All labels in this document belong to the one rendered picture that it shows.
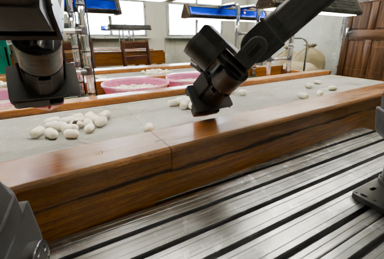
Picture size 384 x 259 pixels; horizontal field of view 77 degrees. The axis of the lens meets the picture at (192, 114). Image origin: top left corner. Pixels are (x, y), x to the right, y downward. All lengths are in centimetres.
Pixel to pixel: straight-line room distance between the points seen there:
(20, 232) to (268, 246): 30
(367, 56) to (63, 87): 513
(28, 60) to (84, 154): 16
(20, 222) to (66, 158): 23
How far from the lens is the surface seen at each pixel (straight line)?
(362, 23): 541
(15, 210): 20
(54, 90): 45
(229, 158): 50
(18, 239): 21
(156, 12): 611
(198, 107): 52
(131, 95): 81
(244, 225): 41
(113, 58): 343
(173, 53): 625
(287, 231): 42
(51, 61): 39
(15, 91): 47
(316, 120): 70
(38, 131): 60
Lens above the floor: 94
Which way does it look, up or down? 18 degrees down
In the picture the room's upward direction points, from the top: straight up
